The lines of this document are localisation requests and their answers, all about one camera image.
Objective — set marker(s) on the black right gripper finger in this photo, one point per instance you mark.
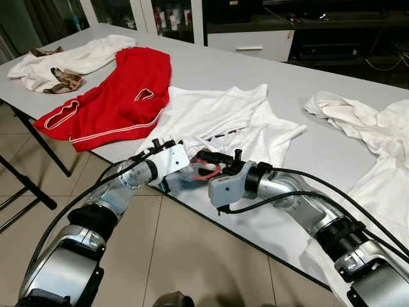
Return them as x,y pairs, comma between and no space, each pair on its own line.
215,158

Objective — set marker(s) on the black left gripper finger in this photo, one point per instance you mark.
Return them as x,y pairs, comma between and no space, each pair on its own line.
192,179
196,157

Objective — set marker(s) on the red plastic clothes hanger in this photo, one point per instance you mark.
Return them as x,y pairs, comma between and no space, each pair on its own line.
211,171

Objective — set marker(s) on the plain white shirt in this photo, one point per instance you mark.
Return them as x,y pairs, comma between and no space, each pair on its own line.
377,192

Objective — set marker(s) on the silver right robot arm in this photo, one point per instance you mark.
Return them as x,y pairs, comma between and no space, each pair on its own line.
300,204

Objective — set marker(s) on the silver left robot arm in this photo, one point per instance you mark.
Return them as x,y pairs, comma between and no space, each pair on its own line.
64,268

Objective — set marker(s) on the red shirt white trim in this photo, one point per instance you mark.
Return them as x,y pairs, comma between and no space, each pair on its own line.
121,96

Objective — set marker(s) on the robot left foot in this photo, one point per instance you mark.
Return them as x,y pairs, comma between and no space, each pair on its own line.
172,300

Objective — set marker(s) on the white cabinet drawer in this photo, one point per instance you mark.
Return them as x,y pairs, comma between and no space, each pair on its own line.
249,46

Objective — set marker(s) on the black table leg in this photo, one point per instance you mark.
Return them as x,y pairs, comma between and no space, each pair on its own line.
41,142
29,185

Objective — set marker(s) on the black media player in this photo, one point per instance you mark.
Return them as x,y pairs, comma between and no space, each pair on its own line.
327,52

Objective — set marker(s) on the brown patterned cloth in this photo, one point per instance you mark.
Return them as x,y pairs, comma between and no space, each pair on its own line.
67,80
46,51

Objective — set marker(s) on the cream white garment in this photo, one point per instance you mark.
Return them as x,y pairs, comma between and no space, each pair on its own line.
83,57

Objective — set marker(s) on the white glass door cabinet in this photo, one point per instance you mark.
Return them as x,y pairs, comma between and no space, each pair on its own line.
144,13

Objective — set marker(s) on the dark TV cabinet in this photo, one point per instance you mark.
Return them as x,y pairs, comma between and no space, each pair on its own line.
319,25

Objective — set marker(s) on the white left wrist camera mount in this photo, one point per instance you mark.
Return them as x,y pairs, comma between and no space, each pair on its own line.
169,163

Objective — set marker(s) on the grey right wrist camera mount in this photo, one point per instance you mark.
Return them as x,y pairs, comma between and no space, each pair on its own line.
227,188

